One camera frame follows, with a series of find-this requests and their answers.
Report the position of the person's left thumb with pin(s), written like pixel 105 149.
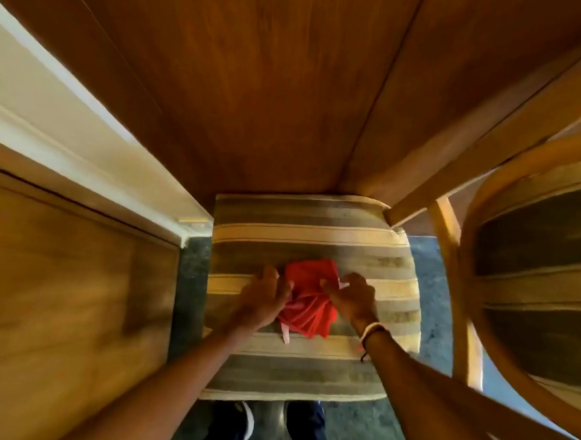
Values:
pixel 286 291

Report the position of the red cloth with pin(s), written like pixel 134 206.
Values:
pixel 310 301

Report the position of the striped seat cushion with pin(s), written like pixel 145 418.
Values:
pixel 539 288
pixel 309 228

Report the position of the wooden table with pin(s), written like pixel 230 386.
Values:
pixel 278 81

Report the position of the person's right thumb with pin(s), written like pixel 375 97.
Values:
pixel 329 290

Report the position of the person's right forearm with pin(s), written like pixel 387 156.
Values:
pixel 421 404

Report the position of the person's left forearm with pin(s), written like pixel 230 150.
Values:
pixel 175 386

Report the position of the person's right hand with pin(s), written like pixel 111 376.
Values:
pixel 356 301

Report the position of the dark blue shoe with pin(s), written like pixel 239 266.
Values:
pixel 306 429
pixel 231 425

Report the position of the bentwood chair frame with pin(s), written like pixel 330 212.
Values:
pixel 468 265

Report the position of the wooden cabinet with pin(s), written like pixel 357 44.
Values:
pixel 62 312

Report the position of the person's left hand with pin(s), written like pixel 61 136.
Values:
pixel 259 301

